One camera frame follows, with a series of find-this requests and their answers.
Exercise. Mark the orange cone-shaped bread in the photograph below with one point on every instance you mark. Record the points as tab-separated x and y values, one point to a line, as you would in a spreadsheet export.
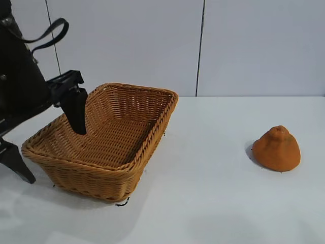
278	152

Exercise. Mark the small black thread piece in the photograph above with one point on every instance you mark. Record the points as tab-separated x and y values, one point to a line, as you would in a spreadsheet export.
123	204

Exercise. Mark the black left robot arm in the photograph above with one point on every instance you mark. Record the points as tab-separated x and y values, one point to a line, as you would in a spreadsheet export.
4	8

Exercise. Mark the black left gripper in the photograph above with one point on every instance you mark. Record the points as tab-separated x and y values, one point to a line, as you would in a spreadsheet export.
20	84

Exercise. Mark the brown woven wicker basket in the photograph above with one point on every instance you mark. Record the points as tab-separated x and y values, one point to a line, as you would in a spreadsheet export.
114	142

